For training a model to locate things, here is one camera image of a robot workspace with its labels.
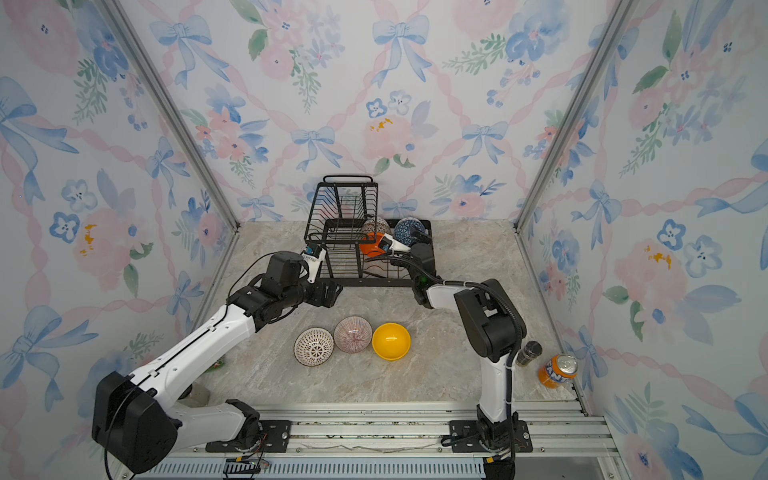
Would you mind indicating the yellow plastic bowl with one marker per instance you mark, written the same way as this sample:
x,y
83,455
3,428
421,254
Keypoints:
x,y
391,341

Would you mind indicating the brown floral patterned bowl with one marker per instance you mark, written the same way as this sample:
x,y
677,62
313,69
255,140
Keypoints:
x,y
376,225

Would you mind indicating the black wire dish rack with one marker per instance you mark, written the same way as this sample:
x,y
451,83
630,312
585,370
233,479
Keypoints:
x,y
339,207

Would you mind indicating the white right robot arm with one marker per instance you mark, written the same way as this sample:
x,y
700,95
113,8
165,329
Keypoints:
x,y
495,330

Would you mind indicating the aluminium frame post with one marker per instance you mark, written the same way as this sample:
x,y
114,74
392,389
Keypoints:
x,y
606,45
117,19

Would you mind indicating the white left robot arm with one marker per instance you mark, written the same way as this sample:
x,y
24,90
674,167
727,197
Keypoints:
x,y
137,418

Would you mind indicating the blue triangle patterned bowl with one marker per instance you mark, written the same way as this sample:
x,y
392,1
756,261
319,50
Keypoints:
x,y
409,231

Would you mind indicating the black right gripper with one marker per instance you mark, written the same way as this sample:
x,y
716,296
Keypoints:
x,y
417,247

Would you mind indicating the dark spice jar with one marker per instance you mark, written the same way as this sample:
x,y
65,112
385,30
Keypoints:
x,y
531,351

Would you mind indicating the white lattice patterned bowl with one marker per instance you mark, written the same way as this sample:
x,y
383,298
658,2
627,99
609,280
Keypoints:
x,y
313,347

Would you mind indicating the aluminium frame post right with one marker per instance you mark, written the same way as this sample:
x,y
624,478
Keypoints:
x,y
606,45

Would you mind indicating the pink striped patterned bowl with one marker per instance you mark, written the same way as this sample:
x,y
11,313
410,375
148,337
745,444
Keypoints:
x,y
352,334

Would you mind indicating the snack packet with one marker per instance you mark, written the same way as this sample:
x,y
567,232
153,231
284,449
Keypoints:
x,y
220,362

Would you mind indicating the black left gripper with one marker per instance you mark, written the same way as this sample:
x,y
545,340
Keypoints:
x,y
320,299

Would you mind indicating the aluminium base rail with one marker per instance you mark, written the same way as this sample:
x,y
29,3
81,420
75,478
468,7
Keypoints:
x,y
416,440

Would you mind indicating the orange plastic bowl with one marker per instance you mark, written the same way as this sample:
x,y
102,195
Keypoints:
x,y
371,245

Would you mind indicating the aluminium frame post left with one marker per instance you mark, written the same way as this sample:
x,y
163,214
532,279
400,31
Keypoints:
x,y
117,19

